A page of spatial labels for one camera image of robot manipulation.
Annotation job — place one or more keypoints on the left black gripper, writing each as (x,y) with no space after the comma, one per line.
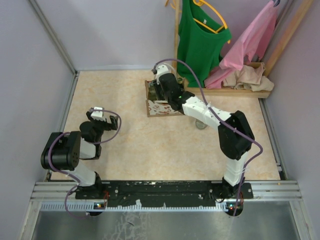
(114,120)

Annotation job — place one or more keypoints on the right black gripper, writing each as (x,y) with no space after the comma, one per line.
(157,86)

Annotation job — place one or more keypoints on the clear glass bottle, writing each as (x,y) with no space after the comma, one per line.
(200,125)

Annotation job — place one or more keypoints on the green Perrier bottle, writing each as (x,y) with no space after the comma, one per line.
(180,81)

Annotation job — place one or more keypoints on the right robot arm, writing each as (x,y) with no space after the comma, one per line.
(233,145)

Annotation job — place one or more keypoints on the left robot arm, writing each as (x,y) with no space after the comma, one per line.
(65,152)

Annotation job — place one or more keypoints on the clear bottle in bag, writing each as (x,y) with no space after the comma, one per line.
(152,95)

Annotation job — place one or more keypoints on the patterned canvas tote bag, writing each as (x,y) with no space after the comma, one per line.
(158,108)

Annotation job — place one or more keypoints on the wooden clothes rack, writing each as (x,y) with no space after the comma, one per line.
(292,26)

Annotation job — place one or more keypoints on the green tank top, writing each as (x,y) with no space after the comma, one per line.
(201,53)

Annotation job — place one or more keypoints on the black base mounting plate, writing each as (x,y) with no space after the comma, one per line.
(123,193)

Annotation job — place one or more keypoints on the beige crumpled cloth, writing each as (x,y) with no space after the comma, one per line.
(249,78)

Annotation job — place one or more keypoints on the yellow clothes hanger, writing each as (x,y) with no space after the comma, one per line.
(193,12)

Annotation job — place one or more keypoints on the pink shirt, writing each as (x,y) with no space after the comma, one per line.
(252,42)

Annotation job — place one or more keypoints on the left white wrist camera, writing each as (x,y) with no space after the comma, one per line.
(97,113)

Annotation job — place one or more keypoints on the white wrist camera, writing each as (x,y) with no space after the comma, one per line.
(97,113)
(163,69)

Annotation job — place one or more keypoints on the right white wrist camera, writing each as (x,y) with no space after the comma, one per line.
(163,69)

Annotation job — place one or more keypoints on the white cable duct strip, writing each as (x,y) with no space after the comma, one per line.
(97,207)

